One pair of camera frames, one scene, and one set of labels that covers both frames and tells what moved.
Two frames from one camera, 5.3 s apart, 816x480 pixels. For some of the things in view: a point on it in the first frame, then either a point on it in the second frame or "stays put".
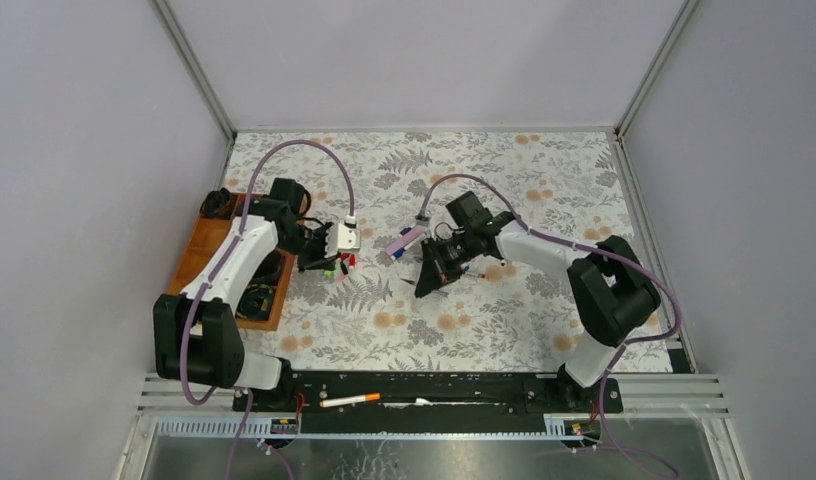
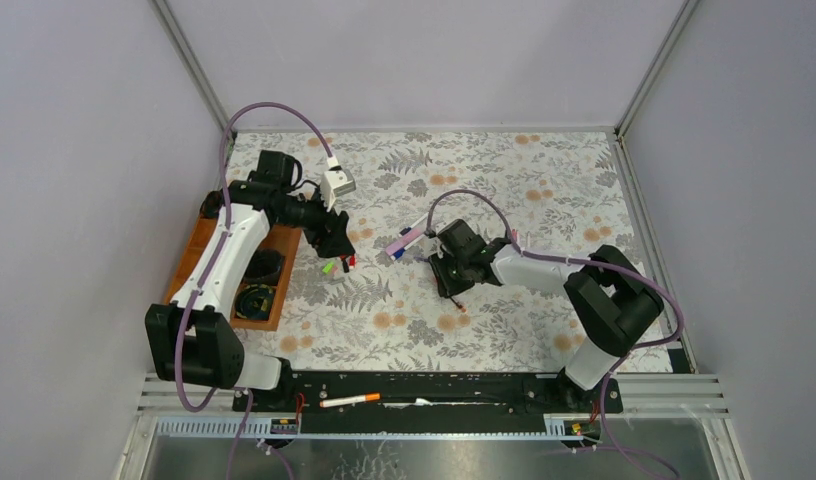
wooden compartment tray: [207, 230] stays put
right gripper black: [436, 271] → [445, 287]
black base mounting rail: [435, 402] stays put
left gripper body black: [311, 247] → [309, 215]
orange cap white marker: [350, 400] stays put
